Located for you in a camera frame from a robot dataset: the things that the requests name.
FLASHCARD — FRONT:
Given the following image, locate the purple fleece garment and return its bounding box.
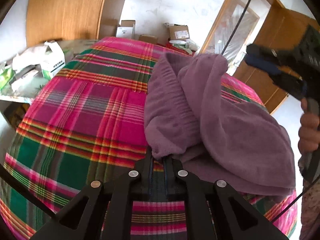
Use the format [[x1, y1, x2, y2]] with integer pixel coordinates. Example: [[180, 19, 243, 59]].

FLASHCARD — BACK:
[[144, 53, 296, 196]]

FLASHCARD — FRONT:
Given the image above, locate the plastic curtain with zipper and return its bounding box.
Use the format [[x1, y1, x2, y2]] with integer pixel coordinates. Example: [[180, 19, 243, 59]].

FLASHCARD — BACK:
[[204, 0, 271, 76]]

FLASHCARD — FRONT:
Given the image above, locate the person right hand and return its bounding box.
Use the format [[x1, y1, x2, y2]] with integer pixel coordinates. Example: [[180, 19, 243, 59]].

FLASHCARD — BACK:
[[298, 99, 320, 154]]

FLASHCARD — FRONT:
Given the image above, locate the wooden door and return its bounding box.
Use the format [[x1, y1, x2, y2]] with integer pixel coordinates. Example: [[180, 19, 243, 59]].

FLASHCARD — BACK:
[[234, 7, 319, 113]]

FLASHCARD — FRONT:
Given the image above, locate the brown cardboard box with label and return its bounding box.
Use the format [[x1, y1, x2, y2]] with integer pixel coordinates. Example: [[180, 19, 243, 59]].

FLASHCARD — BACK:
[[164, 23, 190, 40]]

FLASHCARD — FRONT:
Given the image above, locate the pink green plaid bedspread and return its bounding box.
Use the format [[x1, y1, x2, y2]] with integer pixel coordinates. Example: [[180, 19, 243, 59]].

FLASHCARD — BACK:
[[4, 37, 297, 236]]

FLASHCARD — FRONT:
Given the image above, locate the white open cardboard box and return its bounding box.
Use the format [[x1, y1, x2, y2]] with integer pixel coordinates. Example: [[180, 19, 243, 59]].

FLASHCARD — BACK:
[[116, 20, 136, 40]]

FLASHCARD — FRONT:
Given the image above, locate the glass top side table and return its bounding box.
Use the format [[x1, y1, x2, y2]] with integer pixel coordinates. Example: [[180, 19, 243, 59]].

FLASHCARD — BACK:
[[1, 40, 97, 104]]

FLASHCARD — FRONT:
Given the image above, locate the green plastic package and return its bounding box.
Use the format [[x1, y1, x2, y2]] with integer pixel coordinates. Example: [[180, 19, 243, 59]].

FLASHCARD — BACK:
[[0, 65, 15, 90]]

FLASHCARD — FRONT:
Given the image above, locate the white green tissue box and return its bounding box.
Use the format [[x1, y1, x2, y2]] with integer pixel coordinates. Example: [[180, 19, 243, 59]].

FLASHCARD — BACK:
[[40, 42, 66, 80]]

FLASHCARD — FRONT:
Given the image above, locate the wooden wardrobe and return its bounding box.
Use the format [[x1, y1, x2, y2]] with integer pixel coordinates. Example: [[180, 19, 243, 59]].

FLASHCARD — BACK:
[[26, 0, 125, 47]]

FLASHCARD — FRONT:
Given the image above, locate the black cable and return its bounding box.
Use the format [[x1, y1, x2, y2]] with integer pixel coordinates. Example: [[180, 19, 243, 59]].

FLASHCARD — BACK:
[[0, 163, 57, 221]]

